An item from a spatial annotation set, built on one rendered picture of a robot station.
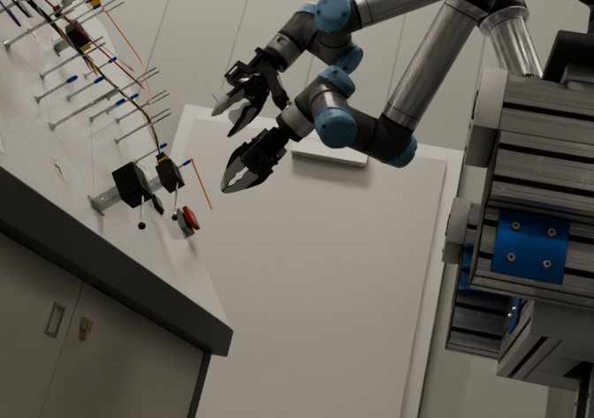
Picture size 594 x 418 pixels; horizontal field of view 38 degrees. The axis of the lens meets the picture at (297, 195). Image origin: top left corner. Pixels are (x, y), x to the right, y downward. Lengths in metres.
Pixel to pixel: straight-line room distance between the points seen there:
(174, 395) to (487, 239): 0.98
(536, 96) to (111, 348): 0.91
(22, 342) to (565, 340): 0.82
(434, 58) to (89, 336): 0.82
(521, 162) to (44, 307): 0.79
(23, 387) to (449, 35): 0.98
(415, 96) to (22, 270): 0.80
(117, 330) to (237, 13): 2.95
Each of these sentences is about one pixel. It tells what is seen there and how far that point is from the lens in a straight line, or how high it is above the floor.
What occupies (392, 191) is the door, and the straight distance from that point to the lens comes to 3.89.
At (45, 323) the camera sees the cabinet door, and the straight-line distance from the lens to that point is 1.48.
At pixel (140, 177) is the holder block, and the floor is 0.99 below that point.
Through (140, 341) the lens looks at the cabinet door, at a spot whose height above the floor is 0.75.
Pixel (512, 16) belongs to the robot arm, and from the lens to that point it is 2.02.
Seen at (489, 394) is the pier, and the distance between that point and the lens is 3.45.
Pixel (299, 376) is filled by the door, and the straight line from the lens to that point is 3.68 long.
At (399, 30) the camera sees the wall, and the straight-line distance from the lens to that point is 4.32.
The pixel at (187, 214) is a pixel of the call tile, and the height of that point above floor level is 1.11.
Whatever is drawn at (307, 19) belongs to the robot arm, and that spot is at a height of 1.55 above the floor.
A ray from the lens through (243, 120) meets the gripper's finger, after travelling 1.98.
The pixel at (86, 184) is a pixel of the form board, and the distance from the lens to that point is 1.60.
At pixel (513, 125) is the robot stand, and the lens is 1.15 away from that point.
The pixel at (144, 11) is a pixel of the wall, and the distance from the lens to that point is 4.55.
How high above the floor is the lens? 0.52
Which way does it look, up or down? 19 degrees up
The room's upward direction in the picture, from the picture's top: 14 degrees clockwise
